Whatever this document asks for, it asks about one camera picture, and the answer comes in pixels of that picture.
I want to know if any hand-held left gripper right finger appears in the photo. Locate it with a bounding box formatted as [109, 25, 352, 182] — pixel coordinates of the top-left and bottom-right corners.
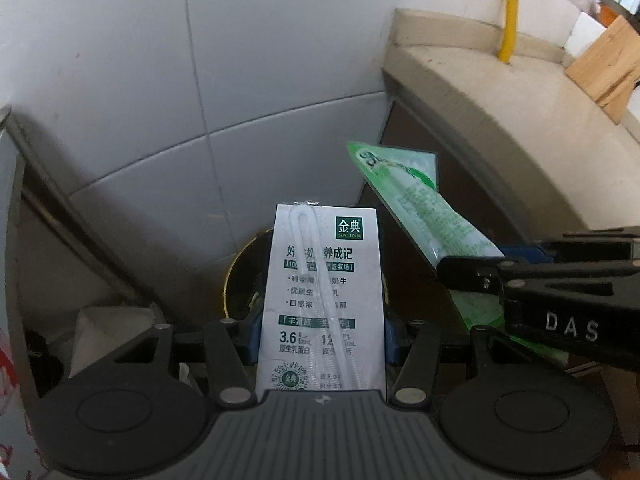
[384, 316, 551, 407]

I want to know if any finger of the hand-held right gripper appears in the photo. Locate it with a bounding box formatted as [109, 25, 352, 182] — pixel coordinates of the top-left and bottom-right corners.
[437, 256, 640, 303]
[502, 227, 640, 263]

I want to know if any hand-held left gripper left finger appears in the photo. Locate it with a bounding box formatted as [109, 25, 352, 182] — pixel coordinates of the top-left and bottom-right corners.
[100, 309, 264, 407]

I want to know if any black bin with gold rim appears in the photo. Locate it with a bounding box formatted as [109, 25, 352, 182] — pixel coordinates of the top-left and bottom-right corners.
[221, 231, 281, 322]

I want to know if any green and white milk carton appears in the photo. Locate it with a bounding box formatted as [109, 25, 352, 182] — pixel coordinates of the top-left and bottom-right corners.
[255, 200, 388, 393]

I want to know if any green snack wrapper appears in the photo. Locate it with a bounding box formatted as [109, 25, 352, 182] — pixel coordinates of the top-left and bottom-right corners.
[346, 140, 507, 333]

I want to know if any wooden knife block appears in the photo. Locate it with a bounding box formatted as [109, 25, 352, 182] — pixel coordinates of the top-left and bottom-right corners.
[565, 15, 640, 125]

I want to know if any yellow pipe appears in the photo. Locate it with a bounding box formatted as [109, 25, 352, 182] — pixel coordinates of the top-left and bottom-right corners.
[497, 0, 526, 64]

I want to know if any white printed cardboard box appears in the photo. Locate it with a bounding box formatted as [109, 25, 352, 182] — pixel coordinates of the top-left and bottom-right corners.
[0, 105, 56, 480]

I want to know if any orange bowl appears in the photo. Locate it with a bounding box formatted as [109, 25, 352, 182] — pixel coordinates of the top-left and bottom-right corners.
[596, 0, 636, 26]

